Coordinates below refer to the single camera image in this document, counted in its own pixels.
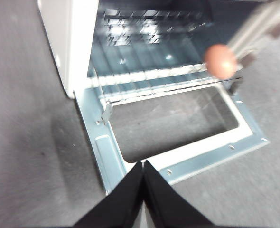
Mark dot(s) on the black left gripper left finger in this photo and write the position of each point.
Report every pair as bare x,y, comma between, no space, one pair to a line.
121,206

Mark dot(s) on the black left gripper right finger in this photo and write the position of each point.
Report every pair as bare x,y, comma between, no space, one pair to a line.
166,206

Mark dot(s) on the glass oven door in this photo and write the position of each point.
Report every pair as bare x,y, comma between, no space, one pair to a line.
225,152

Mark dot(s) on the brown egg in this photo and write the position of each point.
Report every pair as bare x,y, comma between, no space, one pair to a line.
219,60

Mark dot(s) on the small beige timer knob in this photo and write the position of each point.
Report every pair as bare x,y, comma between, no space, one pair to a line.
248,59

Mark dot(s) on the cream toaster oven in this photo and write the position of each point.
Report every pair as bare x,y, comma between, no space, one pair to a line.
68,35

